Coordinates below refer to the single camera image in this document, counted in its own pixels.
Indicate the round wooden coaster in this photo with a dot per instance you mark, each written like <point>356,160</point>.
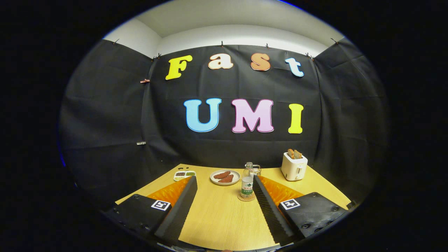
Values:
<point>241,198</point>

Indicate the round white plate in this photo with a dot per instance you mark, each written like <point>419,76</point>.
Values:
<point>214,178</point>

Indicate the toasted bread slice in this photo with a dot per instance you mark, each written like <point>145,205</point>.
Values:
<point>291,153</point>
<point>298,154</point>

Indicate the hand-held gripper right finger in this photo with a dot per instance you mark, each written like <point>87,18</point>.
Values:
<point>267,206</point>

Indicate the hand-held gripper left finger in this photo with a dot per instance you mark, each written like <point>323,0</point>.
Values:
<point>182,206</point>

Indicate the wooden table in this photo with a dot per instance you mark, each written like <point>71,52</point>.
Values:
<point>217,220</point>

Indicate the black backdrop cloth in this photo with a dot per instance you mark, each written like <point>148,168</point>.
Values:
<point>112,119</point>

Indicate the brown meat piece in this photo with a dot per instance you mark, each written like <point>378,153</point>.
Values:
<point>222,175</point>
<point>226,179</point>

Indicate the white toaster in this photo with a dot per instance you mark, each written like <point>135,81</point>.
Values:
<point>293,169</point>

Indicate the white divided tray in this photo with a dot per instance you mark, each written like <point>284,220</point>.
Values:
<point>184,175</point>

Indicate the clear plastic juice bottle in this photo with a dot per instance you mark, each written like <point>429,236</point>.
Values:
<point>247,187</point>

